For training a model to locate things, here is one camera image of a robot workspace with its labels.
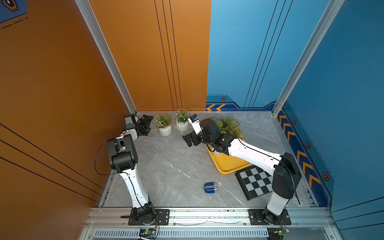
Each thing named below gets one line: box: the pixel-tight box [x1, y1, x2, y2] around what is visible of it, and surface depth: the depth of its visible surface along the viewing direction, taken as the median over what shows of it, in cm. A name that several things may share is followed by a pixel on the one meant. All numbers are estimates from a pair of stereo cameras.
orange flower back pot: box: [155, 113, 173, 137], surface depth 99 cm
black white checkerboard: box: [235, 164, 273, 201], surface depth 82 cm
